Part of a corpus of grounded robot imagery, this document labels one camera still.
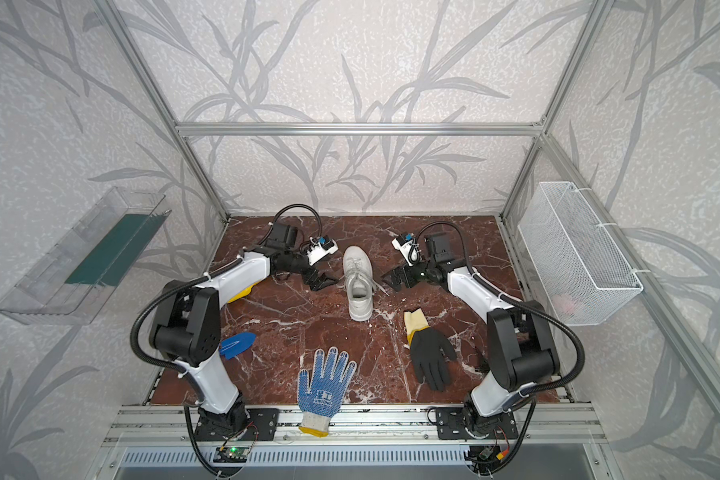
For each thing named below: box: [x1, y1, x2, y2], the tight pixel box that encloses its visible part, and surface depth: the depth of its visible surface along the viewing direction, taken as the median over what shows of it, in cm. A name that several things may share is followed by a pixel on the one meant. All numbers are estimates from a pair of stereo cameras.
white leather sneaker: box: [343, 245, 374, 322], surface depth 93 cm
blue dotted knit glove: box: [297, 346, 357, 437], surface depth 80 cm
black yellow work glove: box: [404, 308, 457, 392], surface depth 88 cm
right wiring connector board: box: [463, 445, 502, 464], surface depth 75 cm
